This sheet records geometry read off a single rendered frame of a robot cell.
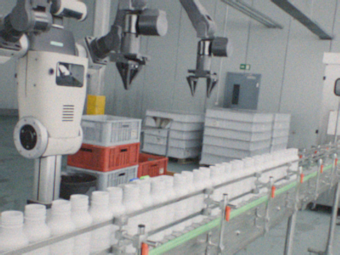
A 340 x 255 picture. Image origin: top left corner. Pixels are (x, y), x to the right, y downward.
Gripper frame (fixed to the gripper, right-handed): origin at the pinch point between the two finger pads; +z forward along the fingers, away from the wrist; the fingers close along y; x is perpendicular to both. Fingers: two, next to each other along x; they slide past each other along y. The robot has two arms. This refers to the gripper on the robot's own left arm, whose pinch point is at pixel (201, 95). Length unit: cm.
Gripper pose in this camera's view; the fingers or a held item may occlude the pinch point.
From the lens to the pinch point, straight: 166.0
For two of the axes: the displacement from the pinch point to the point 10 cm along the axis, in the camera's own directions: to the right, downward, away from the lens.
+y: -8.7, -1.3, 4.7
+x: -4.8, 0.7, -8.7
